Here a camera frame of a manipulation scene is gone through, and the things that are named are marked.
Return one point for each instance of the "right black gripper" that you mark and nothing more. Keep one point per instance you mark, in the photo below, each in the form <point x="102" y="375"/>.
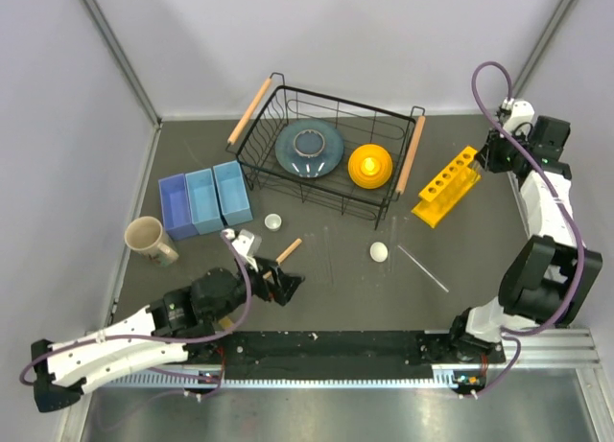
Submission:
<point x="489" y="151"/>

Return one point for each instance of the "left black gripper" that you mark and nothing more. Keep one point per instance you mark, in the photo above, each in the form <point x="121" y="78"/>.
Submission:
<point x="284" y="285"/>

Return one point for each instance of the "clear glass test tube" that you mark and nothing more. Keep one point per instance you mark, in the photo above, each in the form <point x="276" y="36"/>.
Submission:
<point x="423" y="268"/>
<point x="477" y="168"/>

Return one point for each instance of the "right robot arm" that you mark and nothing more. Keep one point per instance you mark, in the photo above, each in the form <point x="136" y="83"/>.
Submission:
<point x="542" y="286"/>

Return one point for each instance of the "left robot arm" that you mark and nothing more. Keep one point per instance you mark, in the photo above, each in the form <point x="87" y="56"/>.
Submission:
<point x="174" y="329"/>

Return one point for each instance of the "yellow test tube rack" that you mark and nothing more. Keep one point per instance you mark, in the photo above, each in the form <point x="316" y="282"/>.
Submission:
<point x="438" y="198"/>

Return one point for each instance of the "wooden test tube clamp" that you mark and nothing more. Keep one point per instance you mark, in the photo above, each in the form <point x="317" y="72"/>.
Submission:
<point x="288" y="251"/>

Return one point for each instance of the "clear test tube on table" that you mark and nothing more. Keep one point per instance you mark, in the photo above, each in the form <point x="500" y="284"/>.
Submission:
<point x="317" y="258"/>
<point x="326" y="242"/>

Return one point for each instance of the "small white cup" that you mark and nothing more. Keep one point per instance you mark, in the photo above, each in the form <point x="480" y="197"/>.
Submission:
<point x="273" y="222"/>

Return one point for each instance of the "white round lid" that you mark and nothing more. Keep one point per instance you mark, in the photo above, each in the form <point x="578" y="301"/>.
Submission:
<point x="378" y="252"/>

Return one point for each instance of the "yellow ridged dome bowl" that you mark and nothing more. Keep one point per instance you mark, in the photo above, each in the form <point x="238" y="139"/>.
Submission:
<point x="370" y="166"/>

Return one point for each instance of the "right light blue bin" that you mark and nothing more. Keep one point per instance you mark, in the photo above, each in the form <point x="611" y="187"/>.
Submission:
<point x="233" y="195"/>

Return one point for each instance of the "light blue bin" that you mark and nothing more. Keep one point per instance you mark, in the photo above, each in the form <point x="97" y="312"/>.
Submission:
<point x="203" y="200"/>
<point x="233" y="195"/>

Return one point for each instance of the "middle light blue bin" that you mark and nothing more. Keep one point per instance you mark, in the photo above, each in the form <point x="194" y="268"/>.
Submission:
<point x="203" y="200"/>

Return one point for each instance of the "blue ceramic plate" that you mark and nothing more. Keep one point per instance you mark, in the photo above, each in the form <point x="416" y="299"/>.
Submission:
<point x="309" y="148"/>

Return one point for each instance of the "dark blue plastic bin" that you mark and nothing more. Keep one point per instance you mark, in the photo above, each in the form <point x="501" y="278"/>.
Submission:
<point x="175" y="207"/>

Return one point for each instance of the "beige ceramic mug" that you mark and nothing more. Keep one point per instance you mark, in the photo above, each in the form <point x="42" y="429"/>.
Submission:
<point x="147" y="237"/>

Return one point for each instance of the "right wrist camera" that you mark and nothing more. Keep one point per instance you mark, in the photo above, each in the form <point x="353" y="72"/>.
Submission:
<point x="515" y="113"/>

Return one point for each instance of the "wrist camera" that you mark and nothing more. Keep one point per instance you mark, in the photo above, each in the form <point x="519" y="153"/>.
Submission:
<point x="246" y="245"/>
<point x="515" y="113"/>

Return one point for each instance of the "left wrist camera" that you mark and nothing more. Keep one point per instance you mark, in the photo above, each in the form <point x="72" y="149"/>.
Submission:
<point x="246" y="245"/>

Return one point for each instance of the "black wire dish rack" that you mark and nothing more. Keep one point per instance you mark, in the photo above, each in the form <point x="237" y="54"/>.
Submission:
<point x="278" y="104"/>

